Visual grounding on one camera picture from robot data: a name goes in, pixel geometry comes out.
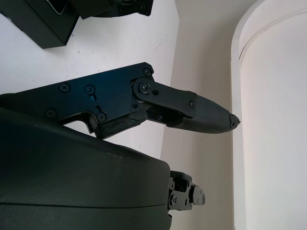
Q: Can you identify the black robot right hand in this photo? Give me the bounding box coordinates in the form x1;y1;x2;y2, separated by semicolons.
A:
0;62;241;230

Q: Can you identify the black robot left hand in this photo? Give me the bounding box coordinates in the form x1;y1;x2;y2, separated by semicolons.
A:
109;0;154;17

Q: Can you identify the black Intel RealSense box lid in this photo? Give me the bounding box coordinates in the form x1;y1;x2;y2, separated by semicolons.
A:
78;0;120;20

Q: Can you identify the white round pillar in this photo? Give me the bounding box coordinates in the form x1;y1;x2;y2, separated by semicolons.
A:
230;0;307;230

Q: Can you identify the black camera box base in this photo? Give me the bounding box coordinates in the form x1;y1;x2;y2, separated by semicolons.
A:
0;0;80;50

